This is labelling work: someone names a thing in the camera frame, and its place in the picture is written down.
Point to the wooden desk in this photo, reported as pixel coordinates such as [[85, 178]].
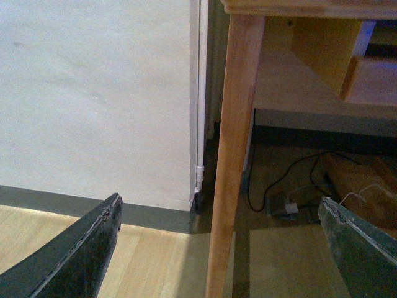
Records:
[[245, 36]]

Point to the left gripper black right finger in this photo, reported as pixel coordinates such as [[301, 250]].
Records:
[[364, 254]]

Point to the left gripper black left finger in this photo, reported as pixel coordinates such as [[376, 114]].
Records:
[[74, 263]]

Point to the white wall pipe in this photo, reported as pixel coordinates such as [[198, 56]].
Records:
[[201, 95]]

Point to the white charger plug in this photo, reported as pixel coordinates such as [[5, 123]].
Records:
[[291, 208]]

